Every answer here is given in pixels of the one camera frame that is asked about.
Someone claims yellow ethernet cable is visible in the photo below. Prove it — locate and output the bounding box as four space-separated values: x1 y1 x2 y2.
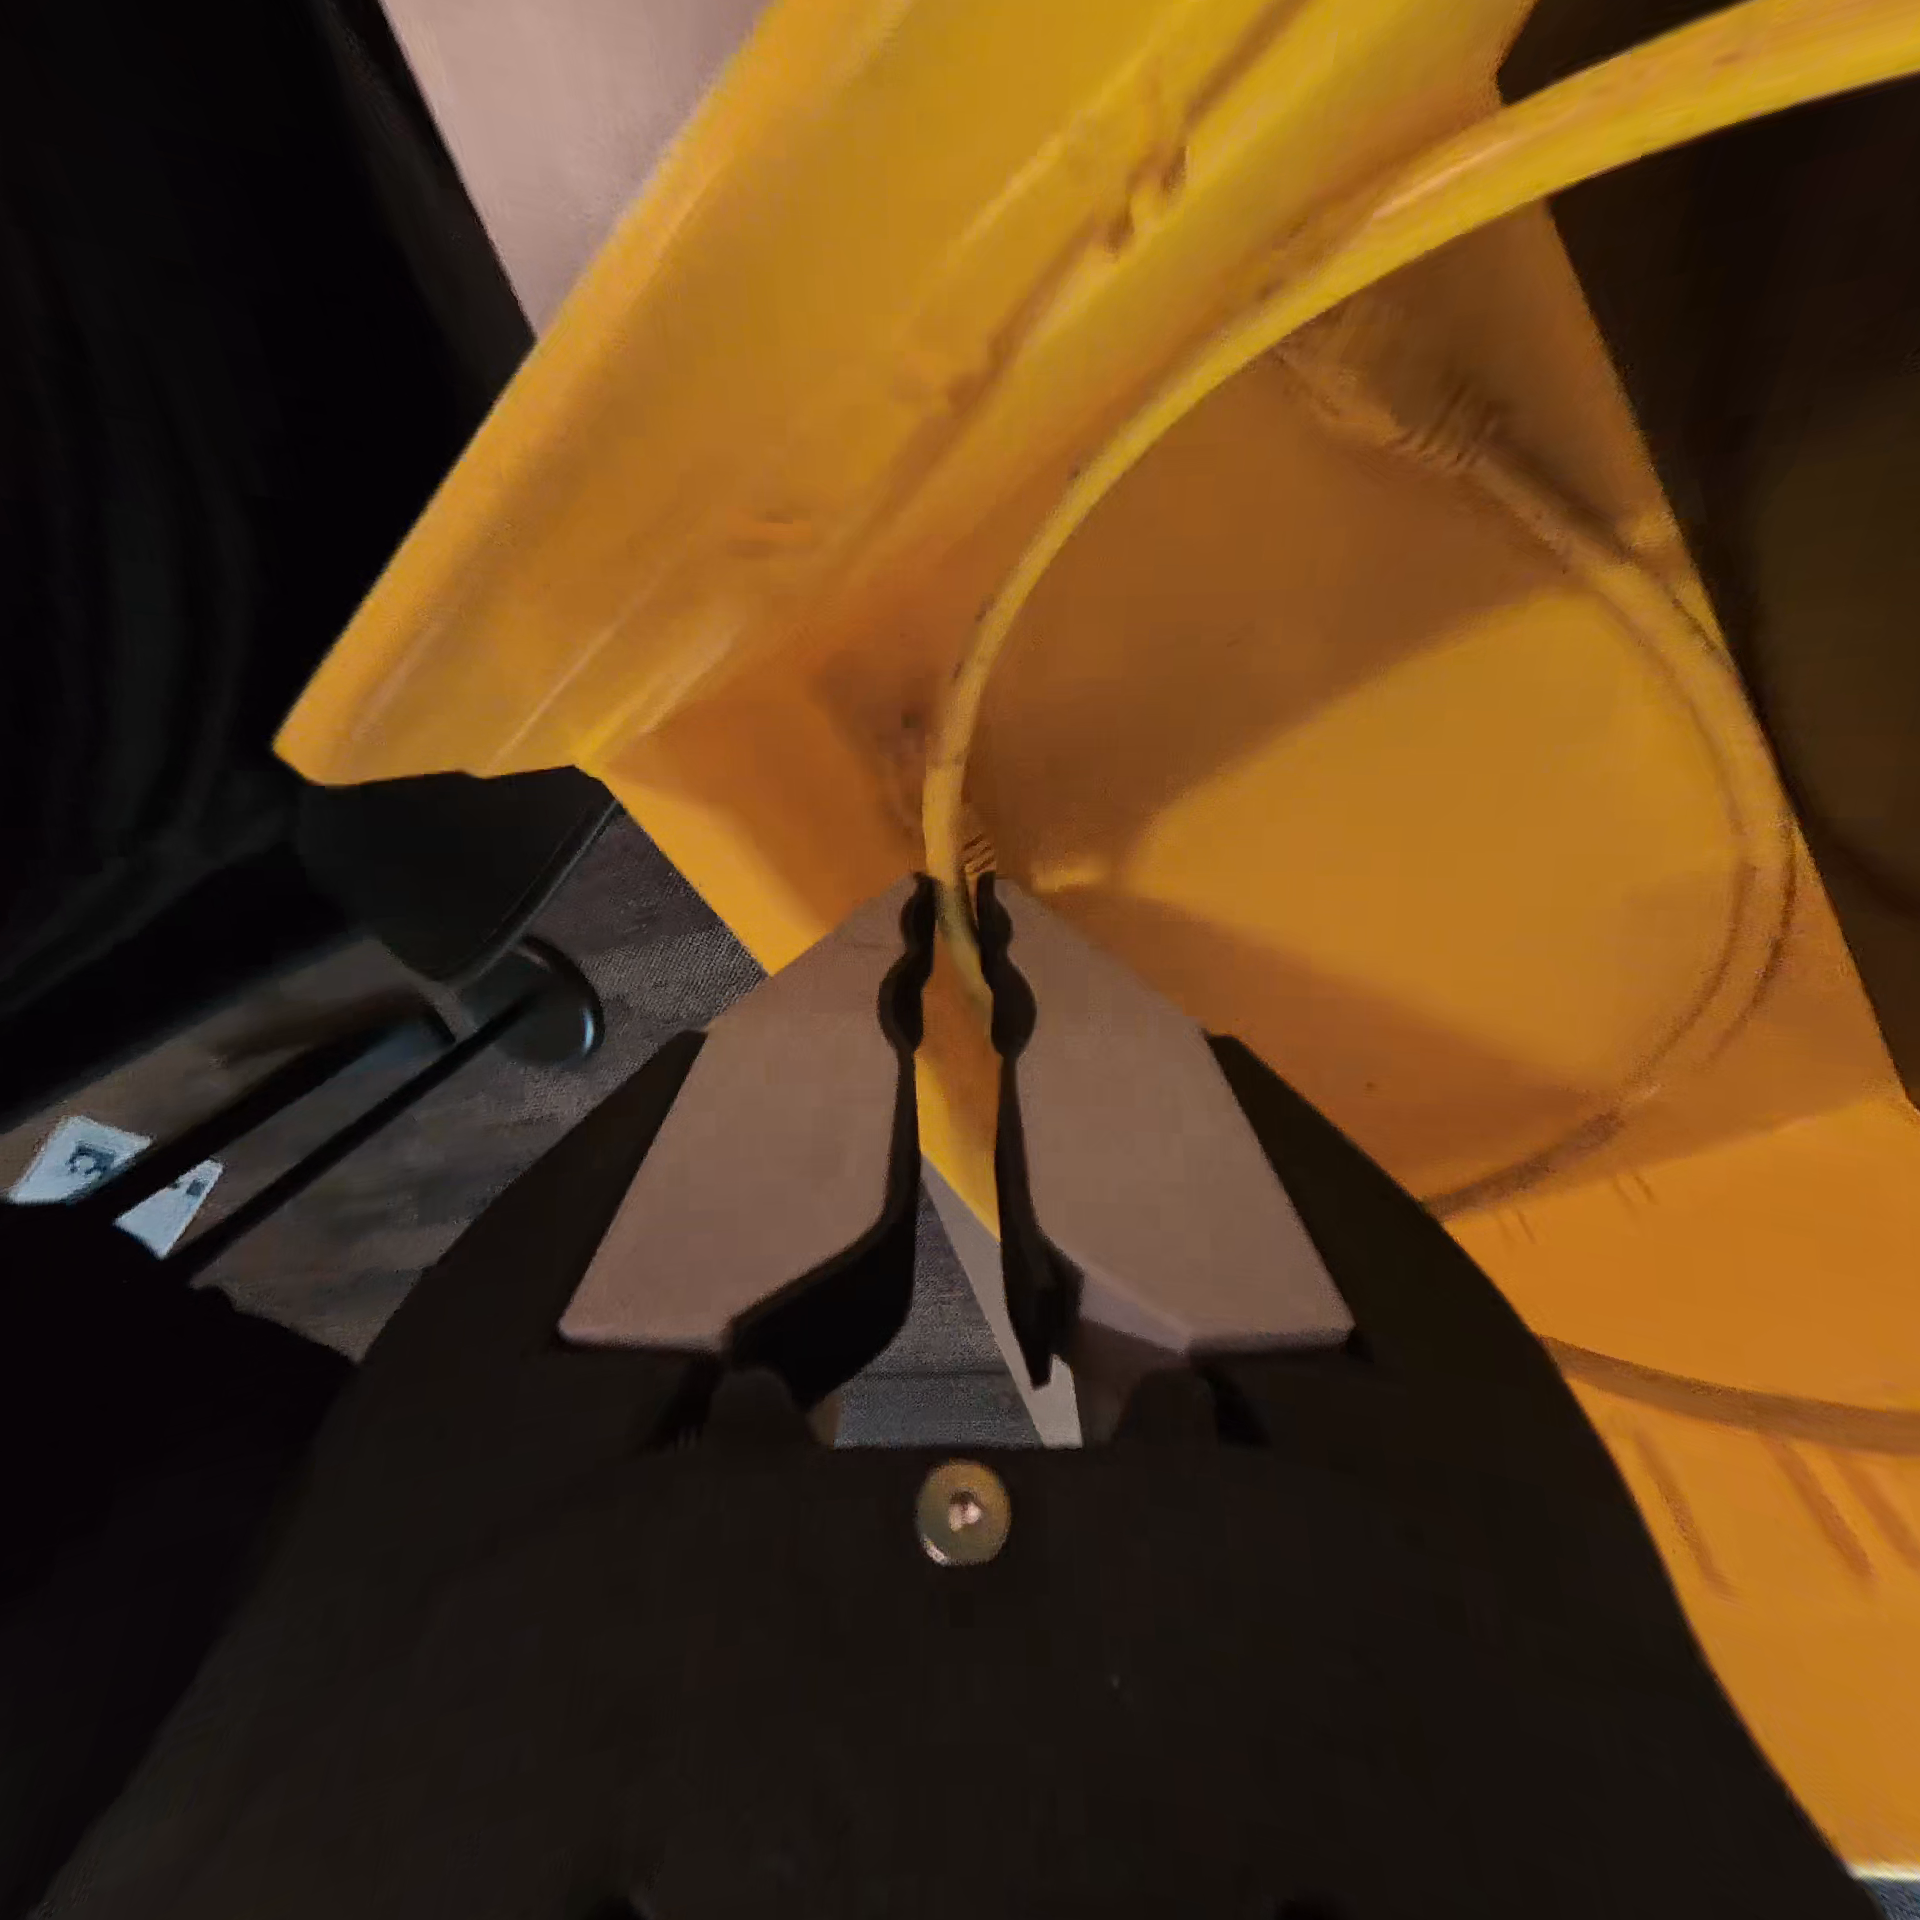
922 0 1920 1455

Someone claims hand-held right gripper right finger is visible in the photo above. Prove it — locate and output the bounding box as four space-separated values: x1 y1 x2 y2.
977 874 1355 1390

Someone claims yellow plastic bin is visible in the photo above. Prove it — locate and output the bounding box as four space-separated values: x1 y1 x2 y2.
278 0 1920 1877

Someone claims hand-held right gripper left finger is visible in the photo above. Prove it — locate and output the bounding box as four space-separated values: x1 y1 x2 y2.
559 877 940 1404

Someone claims white floor label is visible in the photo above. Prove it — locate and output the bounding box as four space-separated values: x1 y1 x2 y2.
116 1159 227 1259
7 1117 156 1207

